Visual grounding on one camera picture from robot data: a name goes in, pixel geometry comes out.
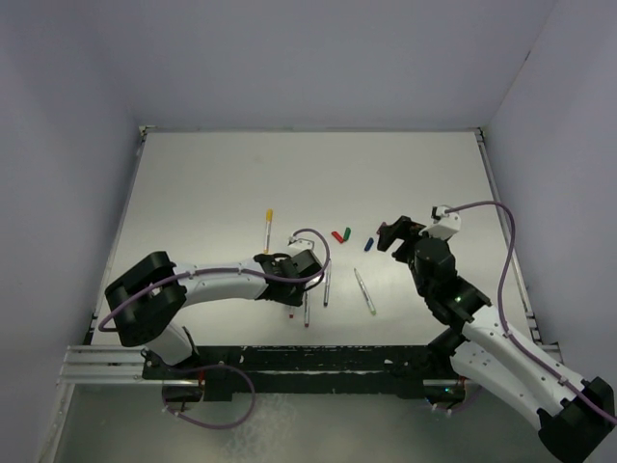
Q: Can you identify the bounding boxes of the yellow pen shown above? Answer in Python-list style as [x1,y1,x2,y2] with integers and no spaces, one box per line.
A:
[263,220,272,254]

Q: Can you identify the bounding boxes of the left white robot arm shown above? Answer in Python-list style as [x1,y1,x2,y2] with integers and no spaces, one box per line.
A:
[99,250,324,378]

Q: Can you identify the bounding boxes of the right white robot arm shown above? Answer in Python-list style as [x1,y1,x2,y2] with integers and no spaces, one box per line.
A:
[377,213,615,462]

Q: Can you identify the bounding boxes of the blue pen cap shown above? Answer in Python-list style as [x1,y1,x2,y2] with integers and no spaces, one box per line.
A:
[363,237,374,252]

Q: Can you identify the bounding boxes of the blue pen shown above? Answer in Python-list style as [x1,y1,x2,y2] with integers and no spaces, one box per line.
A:
[323,268,332,307]

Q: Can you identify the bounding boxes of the pink pen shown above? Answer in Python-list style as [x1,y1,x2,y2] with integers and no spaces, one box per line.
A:
[304,292,310,328]

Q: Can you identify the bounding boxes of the green pen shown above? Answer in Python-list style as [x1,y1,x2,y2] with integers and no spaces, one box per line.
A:
[354,268,377,316]

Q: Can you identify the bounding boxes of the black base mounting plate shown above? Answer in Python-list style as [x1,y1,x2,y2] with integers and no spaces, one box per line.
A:
[142,345,472,407]

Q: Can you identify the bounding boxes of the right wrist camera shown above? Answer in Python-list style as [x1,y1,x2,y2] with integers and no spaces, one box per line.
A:
[427,205,462,241]

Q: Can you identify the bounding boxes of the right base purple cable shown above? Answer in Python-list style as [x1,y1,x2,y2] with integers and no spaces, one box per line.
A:
[431,375,488,417]

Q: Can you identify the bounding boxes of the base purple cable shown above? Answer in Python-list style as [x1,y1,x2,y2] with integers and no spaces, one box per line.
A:
[431,375,488,417]
[161,362,256,429]

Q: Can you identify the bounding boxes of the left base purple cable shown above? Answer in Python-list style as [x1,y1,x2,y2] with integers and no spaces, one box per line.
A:
[161,362,256,429]

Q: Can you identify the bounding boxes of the aluminium extrusion rail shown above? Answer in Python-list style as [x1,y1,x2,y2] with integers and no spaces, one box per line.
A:
[59,345,144,385]

